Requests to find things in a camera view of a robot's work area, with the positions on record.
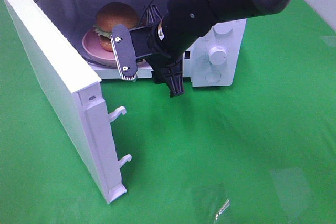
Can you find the pink plate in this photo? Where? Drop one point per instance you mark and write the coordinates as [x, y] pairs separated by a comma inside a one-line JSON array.
[[91, 45]]

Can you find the white microwave door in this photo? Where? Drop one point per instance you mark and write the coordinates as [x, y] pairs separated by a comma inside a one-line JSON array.
[[57, 90]]

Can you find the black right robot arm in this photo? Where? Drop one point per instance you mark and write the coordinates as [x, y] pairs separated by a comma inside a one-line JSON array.
[[162, 43]]

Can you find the green table cloth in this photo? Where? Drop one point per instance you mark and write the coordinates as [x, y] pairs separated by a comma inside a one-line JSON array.
[[259, 151]]

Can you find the white microwave knob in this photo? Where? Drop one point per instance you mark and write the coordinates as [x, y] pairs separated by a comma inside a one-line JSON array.
[[217, 55], [223, 28]]

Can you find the round door release button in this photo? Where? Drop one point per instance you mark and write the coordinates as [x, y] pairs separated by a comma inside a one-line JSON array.
[[213, 77]]

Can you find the white lower microwave knob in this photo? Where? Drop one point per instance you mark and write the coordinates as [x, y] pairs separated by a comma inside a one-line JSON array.
[[217, 55]]

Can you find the white upper microwave knob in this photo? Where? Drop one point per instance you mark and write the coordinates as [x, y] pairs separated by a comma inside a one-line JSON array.
[[223, 28]]

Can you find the burger with lettuce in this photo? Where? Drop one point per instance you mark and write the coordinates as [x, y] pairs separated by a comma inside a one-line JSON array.
[[110, 15]]

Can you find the white microwave oven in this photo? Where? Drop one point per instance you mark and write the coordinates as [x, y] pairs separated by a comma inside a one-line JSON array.
[[74, 18]]

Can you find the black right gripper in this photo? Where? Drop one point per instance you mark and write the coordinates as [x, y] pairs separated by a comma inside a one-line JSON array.
[[141, 43]]

